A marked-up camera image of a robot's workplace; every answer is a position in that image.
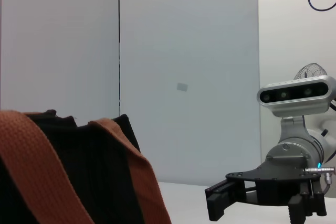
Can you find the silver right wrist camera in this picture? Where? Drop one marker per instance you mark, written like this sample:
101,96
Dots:
294,94

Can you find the grey wall sticker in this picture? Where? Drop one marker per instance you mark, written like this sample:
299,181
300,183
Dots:
182,87

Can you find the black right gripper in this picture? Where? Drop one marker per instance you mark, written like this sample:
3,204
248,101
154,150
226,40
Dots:
275,190

